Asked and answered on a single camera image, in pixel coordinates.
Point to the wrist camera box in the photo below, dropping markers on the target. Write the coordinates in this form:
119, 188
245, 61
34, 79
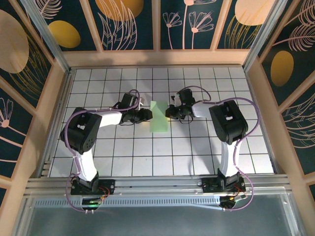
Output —
128, 100
187, 97

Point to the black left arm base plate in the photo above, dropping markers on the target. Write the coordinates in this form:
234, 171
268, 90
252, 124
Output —
108, 184

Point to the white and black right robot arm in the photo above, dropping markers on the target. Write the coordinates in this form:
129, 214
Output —
225, 157

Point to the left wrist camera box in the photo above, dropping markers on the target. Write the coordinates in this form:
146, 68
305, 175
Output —
128, 100

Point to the aluminium corner post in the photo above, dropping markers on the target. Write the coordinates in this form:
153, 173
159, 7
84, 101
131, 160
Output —
50, 41
265, 32

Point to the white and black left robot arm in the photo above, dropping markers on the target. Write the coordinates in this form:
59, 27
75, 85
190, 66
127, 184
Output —
85, 164

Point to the light green paper sheet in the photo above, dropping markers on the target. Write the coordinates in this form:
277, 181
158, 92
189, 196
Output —
160, 123

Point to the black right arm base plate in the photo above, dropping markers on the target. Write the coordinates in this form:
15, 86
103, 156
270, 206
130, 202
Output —
209, 183

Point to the translucent grey acrylic panel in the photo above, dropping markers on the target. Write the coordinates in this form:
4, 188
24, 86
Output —
157, 221

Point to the aluminium mounting rail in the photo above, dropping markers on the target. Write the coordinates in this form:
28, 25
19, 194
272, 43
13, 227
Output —
160, 183

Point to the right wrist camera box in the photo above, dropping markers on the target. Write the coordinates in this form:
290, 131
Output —
187, 97

